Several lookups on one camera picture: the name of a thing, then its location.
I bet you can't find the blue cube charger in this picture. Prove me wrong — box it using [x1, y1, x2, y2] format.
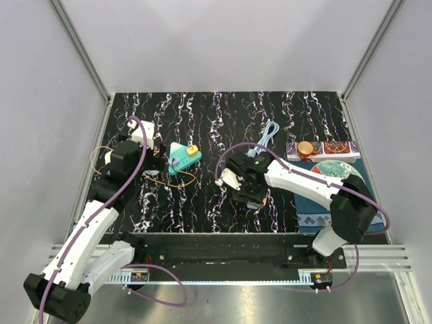
[171, 157, 180, 169]

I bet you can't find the teal triangular power strip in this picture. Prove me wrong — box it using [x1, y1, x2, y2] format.
[168, 142, 202, 176]

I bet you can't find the yellow cube charger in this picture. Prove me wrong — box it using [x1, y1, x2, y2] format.
[186, 144, 199, 158]

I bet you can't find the white cube charger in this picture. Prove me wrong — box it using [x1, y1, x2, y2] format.
[104, 151, 111, 165]

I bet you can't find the pink charging cable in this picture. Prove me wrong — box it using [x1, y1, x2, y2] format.
[90, 144, 113, 176]

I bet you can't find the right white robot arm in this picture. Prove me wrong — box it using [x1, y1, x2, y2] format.
[220, 153, 377, 268]

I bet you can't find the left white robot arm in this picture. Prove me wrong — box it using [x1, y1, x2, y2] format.
[24, 140, 165, 323]

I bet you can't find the blue placemat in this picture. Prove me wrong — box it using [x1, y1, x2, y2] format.
[286, 157, 373, 233]

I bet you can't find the orange cup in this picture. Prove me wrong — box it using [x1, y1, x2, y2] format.
[297, 141, 314, 159]

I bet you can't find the red and green plate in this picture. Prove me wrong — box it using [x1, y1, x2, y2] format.
[311, 160, 363, 180]

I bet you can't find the orange charging cable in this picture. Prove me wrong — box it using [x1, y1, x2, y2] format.
[148, 168, 197, 188]

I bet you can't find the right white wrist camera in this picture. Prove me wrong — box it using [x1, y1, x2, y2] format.
[215, 168, 242, 191]

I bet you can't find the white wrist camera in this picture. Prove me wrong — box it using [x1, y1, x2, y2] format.
[215, 168, 242, 191]
[128, 120, 155, 149]

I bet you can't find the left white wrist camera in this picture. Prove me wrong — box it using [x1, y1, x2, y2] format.
[128, 120, 155, 149]

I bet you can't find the light blue coiled cable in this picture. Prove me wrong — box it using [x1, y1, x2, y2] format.
[245, 121, 279, 159]

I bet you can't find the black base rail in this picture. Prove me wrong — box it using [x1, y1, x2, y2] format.
[97, 233, 363, 269]

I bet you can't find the left aluminium post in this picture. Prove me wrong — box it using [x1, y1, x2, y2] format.
[49, 0, 111, 103]

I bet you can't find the aluminium post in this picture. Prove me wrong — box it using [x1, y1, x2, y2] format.
[49, 0, 111, 103]
[341, 0, 406, 102]

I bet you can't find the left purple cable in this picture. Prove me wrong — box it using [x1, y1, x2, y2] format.
[37, 115, 188, 324]

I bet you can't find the right aluminium post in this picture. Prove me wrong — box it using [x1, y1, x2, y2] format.
[341, 0, 406, 102]

